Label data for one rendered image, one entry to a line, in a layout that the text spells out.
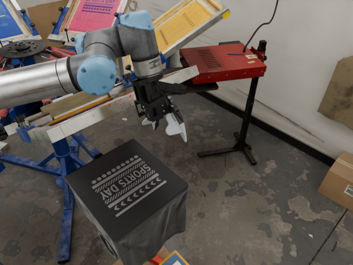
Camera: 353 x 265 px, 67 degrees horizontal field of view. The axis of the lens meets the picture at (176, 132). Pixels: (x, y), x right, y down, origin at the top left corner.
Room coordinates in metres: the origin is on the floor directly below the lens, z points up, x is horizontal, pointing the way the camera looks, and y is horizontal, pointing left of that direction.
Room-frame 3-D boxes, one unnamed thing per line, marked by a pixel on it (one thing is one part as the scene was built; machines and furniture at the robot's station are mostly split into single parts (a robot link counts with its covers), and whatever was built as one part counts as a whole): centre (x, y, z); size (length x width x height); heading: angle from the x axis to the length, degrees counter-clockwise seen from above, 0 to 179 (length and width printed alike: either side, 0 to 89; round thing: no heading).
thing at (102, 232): (0.76, 0.40, 0.79); 0.46 x 0.09 x 0.33; 43
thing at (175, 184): (0.88, 0.26, 0.95); 0.48 x 0.44 x 0.01; 43
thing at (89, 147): (1.24, 0.60, 0.89); 1.24 x 0.06 x 0.06; 43
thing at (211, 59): (2.01, -0.37, 1.06); 0.61 x 0.46 x 0.12; 103
